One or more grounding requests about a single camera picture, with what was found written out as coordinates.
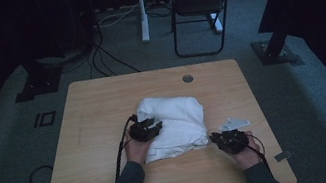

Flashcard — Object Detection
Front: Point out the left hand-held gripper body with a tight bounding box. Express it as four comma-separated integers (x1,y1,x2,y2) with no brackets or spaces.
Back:
126,110,160,146

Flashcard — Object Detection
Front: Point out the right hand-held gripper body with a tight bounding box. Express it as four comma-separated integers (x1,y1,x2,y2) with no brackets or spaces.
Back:
213,114,257,158

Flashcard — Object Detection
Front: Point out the white cloth garment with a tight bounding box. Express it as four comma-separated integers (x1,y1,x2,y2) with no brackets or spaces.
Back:
133,88,212,165

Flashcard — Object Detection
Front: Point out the person's left hand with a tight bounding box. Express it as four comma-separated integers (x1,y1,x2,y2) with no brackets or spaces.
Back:
120,125,157,169

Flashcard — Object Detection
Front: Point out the person's right hand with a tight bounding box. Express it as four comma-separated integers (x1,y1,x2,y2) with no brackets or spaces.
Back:
227,129,266,173

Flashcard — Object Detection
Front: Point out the grey tape piece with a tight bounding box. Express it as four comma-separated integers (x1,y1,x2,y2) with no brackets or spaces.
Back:
272,149,294,164

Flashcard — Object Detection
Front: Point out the black metal stand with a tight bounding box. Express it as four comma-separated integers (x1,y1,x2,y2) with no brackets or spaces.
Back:
8,53,68,104
248,22,305,74

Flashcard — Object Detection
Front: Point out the black folding chair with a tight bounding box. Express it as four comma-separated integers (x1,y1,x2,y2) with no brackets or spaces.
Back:
165,0,248,63

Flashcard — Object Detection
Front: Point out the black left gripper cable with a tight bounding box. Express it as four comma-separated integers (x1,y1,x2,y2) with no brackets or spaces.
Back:
104,113,148,182

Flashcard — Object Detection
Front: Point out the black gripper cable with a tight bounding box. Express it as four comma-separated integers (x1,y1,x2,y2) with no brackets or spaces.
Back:
243,129,272,176
104,113,148,182

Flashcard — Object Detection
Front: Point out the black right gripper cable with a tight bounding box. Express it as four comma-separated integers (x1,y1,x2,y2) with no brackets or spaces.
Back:
243,129,272,176

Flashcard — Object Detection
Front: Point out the black floor cable bundle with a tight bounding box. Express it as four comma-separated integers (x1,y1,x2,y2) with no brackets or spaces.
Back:
82,25,142,82

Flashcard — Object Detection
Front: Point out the white desk frame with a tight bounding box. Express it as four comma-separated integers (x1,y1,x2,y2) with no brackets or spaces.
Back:
134,0,226,47

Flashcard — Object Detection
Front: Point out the white floor cable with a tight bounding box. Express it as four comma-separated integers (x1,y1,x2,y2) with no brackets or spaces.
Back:
95,1,143,30

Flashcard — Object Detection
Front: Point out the black looped floor cable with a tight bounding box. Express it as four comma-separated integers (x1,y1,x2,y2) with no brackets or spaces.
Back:
26,163,57,183

